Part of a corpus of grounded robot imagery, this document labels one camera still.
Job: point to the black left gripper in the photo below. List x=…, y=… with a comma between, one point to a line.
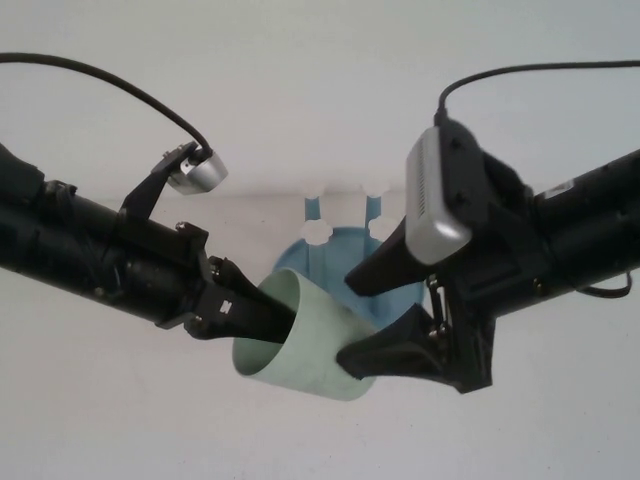
x=160, y=280

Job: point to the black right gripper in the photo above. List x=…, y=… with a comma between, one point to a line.
x=475, y=300

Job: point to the light green plastic cup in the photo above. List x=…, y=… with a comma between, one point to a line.
x=310, y=350

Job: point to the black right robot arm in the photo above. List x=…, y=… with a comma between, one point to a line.
x=590, y=235

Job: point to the blue cup stand white caps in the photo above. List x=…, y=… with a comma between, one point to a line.
x=330, y=260

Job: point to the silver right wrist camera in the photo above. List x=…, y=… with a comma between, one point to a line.
x=430, y=200

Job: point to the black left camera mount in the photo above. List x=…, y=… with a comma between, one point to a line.
x=145, y=195

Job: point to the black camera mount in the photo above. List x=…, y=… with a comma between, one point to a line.
x=505, y=195
x=145, y=195

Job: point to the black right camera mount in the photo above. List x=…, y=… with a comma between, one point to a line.
x=505, y=195

